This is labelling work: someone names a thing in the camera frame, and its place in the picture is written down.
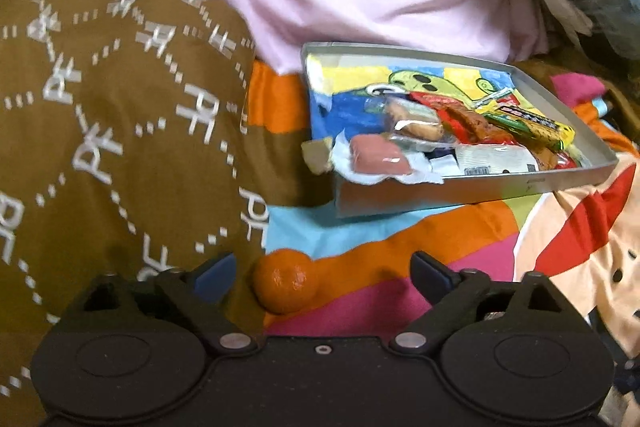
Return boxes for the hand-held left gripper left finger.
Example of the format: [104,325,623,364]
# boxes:
[80,252,258,355]

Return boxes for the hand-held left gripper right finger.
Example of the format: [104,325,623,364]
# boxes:
[390,252,571,353]

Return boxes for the orange tangerine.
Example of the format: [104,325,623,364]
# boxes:
[251,248,321,315]

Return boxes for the grey cardboard tray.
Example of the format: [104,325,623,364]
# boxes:
[300,42,619,219]

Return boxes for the pink printed snack packet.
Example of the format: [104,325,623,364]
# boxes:
[331,131,446,186]

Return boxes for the blue and white long packet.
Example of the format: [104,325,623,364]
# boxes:
[432,143,540,178]

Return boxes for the biscuit packet with green label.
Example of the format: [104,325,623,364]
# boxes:
[367,96,446,142]

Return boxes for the large red snack packet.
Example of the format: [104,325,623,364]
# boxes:
[410,91,508,145]

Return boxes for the small red label snack packet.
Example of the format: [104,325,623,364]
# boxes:
[532,147,581,172]

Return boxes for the yellow green rice cracker packet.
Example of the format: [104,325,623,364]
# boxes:
[477,99,577,151]

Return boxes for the cartoon printed blanket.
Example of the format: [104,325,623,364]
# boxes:
[245,57,640,360]

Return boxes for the brown patterned blanket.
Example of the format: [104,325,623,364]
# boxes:
[0,0,313,427]

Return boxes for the cartoon drawing paper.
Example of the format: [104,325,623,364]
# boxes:
[306,54,521,148]

